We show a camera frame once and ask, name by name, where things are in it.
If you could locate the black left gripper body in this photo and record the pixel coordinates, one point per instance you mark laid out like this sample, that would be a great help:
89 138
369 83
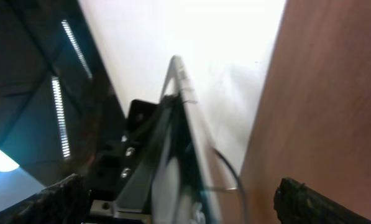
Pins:
127 175

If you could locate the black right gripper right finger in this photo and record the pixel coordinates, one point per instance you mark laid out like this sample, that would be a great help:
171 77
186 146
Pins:
295 203

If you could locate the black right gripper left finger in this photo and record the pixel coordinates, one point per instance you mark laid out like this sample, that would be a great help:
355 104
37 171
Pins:
66 201

